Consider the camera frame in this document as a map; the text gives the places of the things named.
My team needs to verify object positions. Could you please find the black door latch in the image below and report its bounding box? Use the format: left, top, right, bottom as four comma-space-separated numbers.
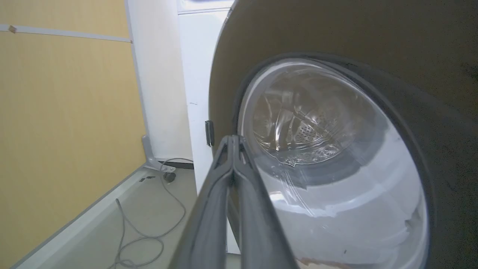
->
205, 120, 215, 147

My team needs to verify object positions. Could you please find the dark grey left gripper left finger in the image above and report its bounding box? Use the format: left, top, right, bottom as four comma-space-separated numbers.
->
169, 135, 234, 269

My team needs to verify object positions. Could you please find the white washing machine body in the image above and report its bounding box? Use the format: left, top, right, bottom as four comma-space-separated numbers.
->
177, 0, 242, 255

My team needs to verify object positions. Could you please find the grey metal partition foot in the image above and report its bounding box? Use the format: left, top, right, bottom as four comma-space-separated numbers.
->
141, 134, 177, 183

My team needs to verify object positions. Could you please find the grey cable on floor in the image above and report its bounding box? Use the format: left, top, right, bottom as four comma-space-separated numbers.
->
108, 158, 194, 269

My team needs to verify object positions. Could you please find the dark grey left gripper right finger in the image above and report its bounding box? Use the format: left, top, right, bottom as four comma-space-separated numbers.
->
232, 135, 299, 269

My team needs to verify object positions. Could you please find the dark round washing machine door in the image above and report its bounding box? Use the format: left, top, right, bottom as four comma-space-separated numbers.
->
208, 0, 478, 269

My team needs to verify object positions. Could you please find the grey partition frame strip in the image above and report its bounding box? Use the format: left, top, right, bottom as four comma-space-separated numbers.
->
0, 24, 132, 43

